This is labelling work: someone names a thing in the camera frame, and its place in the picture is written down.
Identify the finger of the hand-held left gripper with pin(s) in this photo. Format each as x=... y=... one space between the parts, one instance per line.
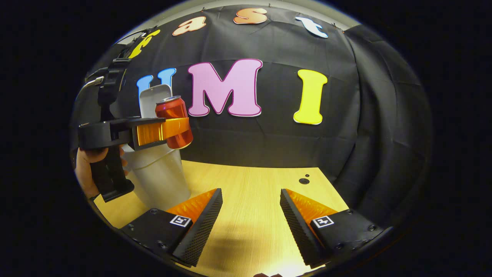
x=153 y=131

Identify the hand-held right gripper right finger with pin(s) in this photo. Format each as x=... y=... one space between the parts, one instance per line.
x=298 y=231

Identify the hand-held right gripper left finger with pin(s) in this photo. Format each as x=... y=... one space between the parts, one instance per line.
x=201 y=231

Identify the red pop can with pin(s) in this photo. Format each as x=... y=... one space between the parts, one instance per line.
x=172 y=109

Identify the white desktop garbage bin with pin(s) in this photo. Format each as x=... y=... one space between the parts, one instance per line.
x=161 y=177

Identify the wooden desktop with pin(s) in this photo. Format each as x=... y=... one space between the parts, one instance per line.
x=250 y=200

